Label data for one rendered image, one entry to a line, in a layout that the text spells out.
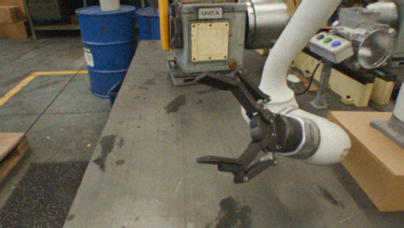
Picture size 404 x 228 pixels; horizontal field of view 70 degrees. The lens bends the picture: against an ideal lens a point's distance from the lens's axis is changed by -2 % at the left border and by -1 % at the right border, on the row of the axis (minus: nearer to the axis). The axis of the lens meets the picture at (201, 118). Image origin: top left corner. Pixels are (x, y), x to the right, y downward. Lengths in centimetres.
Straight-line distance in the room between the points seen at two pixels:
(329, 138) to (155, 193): 44
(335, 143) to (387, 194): 20
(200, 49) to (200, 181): 70
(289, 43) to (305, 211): 39
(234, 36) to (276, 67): 71
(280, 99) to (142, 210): 42
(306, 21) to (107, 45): 265
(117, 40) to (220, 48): 187
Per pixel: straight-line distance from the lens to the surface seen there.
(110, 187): 82
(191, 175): 82
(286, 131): 56
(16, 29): 673
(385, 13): 181
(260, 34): 144
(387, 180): 80
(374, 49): 147
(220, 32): 135
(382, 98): 140
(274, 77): 71
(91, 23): 311
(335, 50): 112
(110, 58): 314
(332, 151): 67
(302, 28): 62
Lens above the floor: 133
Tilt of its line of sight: 29 degrees down
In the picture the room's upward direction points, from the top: straight up
